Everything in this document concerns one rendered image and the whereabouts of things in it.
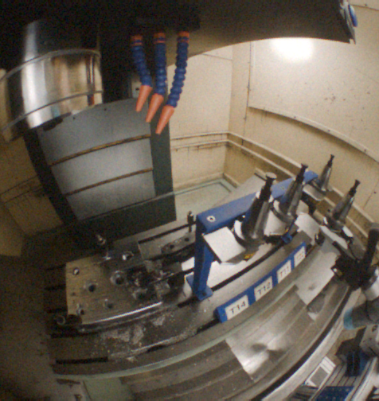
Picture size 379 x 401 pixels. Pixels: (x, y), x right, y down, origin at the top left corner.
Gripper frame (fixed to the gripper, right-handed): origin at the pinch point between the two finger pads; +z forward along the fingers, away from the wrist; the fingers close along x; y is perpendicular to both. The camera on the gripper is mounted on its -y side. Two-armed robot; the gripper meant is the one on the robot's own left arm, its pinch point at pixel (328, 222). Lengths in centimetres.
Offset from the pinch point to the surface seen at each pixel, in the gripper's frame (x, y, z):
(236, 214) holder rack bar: -22.7, -2.4, 12.7
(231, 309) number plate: -24.1, 25.7, 0.8
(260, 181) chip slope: 51, 36, 58
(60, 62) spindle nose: -44, -27, 17
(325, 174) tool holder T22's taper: 9.1, -7.1, 8.7
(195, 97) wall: 19, -17, 106
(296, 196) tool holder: -12.5, -6.8, 7.8
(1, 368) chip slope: -141, 39, -9
